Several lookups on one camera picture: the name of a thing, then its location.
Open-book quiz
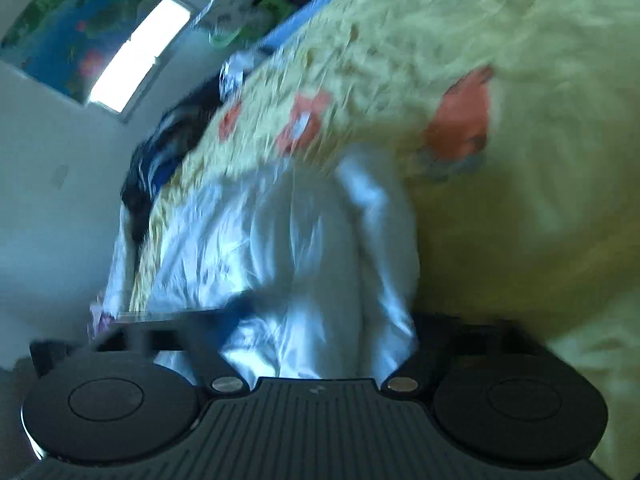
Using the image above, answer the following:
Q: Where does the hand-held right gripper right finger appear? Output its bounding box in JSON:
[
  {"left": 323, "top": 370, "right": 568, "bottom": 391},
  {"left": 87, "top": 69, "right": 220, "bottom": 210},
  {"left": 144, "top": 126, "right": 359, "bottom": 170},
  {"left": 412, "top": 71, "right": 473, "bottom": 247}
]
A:
[{"left": 382, "top": 312, "right": 556, "bottom": 395}]

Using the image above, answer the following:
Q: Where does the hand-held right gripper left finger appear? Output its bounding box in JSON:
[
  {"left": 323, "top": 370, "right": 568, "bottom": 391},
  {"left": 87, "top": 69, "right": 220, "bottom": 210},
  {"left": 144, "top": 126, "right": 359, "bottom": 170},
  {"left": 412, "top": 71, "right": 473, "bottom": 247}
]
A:
[{"left": 87, "top": 302, "right": 251, "bottom": 397}]

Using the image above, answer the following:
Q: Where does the white puffer jacket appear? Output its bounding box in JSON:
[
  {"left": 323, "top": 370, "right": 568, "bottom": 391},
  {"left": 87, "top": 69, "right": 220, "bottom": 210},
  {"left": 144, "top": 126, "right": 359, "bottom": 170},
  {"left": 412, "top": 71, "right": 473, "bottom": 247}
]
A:
[{"left": 112, "top": 147, "right": 421, "bottom": 383}]

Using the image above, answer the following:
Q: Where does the pile of dark clothes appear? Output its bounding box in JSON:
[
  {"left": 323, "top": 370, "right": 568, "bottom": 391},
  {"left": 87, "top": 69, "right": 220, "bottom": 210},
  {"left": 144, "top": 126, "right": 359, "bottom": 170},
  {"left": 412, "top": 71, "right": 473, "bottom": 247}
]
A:
[{"left": 120, "top": 72, "right": 246, "bottom": 241}]

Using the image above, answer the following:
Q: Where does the purple cloth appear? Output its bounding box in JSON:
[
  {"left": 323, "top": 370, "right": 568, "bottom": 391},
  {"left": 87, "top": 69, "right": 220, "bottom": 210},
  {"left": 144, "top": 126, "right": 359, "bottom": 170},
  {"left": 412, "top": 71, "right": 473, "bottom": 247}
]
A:
[{"left": 87, "top": 300, "right": 118, "bottom": 336}]

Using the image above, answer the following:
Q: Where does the white patterned quilt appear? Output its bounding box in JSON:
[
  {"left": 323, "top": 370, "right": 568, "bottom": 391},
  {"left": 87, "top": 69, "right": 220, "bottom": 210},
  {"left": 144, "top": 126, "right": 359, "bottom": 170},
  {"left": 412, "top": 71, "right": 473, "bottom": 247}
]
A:
[{"left": 100, "top": 235, "right": 146, "bottom": 321}]

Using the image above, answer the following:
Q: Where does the crumpled silver plastic bag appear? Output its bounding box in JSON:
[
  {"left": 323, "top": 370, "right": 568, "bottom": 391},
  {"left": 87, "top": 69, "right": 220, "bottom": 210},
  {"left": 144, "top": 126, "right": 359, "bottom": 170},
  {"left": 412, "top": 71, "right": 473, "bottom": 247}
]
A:
[{"left": 220, "top": 52, "right": 261, "bottom": 96}]

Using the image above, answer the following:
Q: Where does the window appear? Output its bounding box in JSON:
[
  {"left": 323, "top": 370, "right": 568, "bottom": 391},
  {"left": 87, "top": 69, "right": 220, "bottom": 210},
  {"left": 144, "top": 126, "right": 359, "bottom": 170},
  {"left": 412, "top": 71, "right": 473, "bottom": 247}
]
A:
[{"left": 87, "top": 0, "right": 196, "bottom": 123}]

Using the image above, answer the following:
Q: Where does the yellow floral bed sheet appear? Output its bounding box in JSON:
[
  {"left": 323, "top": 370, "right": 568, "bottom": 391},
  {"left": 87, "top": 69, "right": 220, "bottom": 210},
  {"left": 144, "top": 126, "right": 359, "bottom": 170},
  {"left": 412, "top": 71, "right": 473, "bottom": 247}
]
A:
[{"left": 127, "top": 0, "right": 640, "bottom": 480}]

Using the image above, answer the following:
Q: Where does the blue blanket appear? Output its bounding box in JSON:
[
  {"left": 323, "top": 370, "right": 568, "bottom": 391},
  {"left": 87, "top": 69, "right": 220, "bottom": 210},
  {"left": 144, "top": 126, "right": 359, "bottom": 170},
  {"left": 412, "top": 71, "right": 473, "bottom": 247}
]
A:
[{"left": 260, "top": 0, "right": 351, "bottom": 53}]

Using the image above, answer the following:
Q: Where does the grey patterned pillow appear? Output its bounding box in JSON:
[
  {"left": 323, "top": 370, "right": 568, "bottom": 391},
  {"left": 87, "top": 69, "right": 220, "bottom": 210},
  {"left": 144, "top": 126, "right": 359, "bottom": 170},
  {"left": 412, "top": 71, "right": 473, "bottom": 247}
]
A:
[{"left": 190, "top": 0, "right": 261, "bottom": 31}]

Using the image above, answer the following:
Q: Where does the blue floral roller blind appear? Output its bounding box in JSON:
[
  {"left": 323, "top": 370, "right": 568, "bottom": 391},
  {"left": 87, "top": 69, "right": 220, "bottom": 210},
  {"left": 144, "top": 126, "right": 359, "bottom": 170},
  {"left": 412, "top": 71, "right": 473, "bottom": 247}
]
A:
[{"left": 0, "top": 0, "right": 173, "bottom": 106}]

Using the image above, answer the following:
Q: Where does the green plastic stool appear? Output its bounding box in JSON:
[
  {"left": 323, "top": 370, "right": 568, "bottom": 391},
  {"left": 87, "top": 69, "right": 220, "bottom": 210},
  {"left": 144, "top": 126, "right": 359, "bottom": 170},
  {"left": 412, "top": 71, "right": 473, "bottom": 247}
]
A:
[{"left": 210, "top": 0, "right": 296, "bottom": 48}]

